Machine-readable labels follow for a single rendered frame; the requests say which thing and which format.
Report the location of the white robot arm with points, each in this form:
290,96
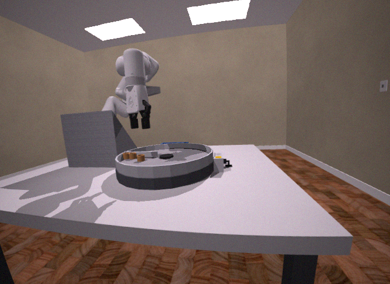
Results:
136,66

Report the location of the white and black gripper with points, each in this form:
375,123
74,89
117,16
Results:
137,100

